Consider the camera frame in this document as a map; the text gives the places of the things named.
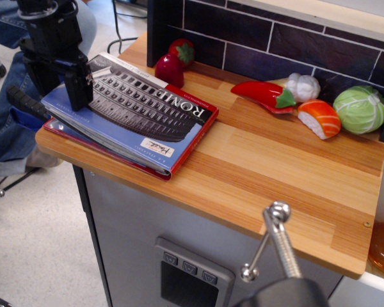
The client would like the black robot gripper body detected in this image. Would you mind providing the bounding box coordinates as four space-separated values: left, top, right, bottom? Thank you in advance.
17 1 88 74

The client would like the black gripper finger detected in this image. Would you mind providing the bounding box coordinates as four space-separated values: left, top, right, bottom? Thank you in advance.
64 62 93 111
22 56 63 96

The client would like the Rome spiral-bound book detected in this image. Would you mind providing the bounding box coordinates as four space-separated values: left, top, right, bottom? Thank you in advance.
42 52 219 180

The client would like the blue black bar clamp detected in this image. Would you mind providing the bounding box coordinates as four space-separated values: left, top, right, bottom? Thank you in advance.
6 85 51 132

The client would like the person leg in jeans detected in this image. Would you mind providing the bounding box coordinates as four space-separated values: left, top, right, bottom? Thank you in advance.
0 1 97 177

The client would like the beige shoe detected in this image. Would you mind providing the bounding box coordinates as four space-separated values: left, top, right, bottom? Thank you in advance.
26 147 63 168

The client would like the dark red toy onion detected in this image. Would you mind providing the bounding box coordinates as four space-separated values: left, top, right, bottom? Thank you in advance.
155 53 184 88

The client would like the black vertical panel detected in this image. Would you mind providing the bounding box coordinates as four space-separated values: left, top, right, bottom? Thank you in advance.
147 0 184 67

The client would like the red toy strawberry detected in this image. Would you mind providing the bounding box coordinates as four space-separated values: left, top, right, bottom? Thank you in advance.
168 38 195 68

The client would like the grey toy oven cabinet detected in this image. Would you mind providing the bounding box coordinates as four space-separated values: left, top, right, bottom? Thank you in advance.
74 167 341 306

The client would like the red toy chili pepper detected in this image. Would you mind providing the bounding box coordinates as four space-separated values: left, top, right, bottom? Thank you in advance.
231 81 296 114

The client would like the white toy garlic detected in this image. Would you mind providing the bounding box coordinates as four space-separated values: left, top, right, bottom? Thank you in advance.
286 73 321 102

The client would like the salmon sushi toy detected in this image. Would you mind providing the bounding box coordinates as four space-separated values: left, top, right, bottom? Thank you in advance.
298 99 341 140

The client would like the green toy cabbage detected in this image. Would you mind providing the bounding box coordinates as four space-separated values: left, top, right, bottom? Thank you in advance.
333 86 384 134

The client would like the black cable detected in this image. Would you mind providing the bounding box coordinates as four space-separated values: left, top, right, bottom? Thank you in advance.
107 0 148 55

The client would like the metal clamp screw handle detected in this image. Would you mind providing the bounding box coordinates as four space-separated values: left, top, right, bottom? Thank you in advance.
241 201 303 283

